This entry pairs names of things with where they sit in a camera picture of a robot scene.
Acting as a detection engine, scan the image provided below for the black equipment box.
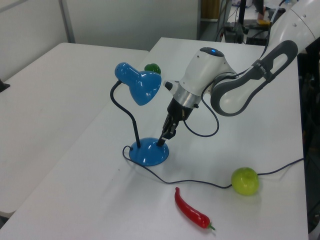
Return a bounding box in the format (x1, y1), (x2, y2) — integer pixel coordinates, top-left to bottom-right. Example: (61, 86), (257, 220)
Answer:
(246, 29), (270, 46)

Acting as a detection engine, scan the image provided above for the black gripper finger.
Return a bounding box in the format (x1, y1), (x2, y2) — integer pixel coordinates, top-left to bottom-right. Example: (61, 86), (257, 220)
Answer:
(156, 113), (173, 147)
(162, 120), (179, 145)

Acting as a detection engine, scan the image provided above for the thin black stand pole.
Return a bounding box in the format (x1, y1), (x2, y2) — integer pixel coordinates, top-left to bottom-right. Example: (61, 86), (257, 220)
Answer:
(238, 0), (248, 26)

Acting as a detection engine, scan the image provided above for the red chili pepper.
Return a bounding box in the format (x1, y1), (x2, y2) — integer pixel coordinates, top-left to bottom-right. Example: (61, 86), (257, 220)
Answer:
(174, 186), (216, 231)

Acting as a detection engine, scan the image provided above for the blue desk lamp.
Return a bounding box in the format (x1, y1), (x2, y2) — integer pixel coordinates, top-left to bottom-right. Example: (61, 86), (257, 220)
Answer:
(109, 61), (170, 167)

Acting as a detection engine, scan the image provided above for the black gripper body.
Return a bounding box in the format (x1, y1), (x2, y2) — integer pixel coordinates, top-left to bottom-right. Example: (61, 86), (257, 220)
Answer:
(166, 98), (195, 124)

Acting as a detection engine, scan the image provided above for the dark lamp power cable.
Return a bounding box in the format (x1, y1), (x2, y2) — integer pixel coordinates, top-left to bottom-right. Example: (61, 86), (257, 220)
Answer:
(121, 145), (305, 189)

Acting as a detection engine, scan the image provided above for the green apple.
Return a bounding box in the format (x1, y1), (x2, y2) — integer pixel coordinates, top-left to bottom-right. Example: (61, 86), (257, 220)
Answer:
(230, 166), (260, 196)

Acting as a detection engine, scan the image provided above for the green bell pepper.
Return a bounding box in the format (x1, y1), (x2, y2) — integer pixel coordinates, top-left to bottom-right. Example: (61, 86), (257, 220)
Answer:
(144, 63), (163, 75)

